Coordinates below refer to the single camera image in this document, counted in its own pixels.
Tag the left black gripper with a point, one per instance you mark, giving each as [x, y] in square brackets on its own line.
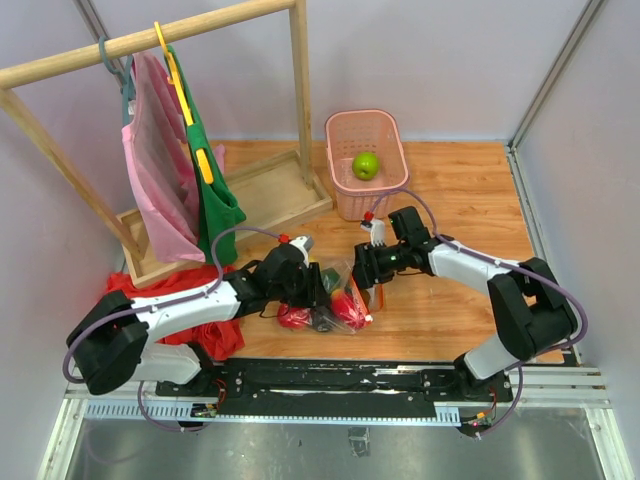
[315, 294]

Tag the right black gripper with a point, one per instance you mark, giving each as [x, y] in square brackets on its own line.
[366, 271]

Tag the clear zip top bag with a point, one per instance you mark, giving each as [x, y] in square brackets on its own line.
[348, 286]

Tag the light green fake apple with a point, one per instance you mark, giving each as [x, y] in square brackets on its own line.
[365, 166]

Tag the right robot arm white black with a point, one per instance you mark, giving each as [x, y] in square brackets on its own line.
[531, 311]

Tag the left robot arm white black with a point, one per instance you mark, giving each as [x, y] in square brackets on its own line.
[106, 349]

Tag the dark green fake vegetable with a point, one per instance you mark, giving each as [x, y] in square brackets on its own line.
[331, 280]

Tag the red fake pepper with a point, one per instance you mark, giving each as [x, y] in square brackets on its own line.
[347, 311]

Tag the red fake tomato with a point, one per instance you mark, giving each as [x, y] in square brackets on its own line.
[293, 318]

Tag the crumpled red cloth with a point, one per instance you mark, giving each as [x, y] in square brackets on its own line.
[220, 340]

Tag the wooden clothes rack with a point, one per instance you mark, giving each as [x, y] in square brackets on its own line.
[281, 191]

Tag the pink plastic basket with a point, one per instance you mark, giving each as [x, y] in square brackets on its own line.
[349, 133]

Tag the green hanging garment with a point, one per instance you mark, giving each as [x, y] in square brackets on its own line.
[218, 207]

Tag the pink hanging garment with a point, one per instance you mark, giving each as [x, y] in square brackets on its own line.
[161, 174]

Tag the yellow clothes hanger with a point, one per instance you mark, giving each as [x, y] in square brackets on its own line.
[176, 81]

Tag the teal clothes hanger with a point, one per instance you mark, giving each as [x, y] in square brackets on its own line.
[124, 76]

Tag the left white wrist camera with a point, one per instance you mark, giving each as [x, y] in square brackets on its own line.
[303, 243]

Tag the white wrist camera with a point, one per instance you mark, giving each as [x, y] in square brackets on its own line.
[375, 228]
[303, 243]

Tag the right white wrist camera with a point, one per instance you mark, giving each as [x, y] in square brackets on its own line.
[375, 228]

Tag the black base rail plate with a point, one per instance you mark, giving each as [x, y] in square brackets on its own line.
[318, 388]

